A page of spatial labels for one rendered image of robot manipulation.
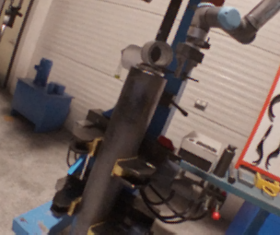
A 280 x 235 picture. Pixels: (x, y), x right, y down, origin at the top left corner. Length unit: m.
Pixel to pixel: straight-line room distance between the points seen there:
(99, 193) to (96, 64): 2.76
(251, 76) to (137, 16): 1.92
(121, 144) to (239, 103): 2.20
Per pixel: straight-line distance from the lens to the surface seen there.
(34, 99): 3.64
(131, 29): 3.65
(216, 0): 1.35
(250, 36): 1.06
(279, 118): 3.19
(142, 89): 1.15
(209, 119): 3.17
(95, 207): 1.43
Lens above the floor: 1.48
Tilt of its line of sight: 9 degrees down
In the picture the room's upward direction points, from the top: 22 degrees clockwise
